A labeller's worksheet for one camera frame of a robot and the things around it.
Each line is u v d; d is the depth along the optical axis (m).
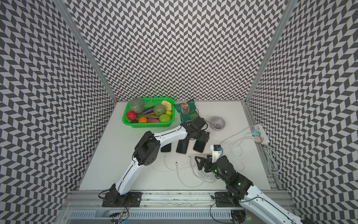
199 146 0.92
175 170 0.83
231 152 0.91
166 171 0.83
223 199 0.74
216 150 0.69
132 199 0.73
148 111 1.05
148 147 0.62
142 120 0.99
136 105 1.01
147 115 1.03
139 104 1.01
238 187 0.57
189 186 0.79
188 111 1.03
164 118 0.97
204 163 0.69
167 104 1.09
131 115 0.98
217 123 1.00
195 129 0.75
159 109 1.05
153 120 0.99
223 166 0.59
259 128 1.00
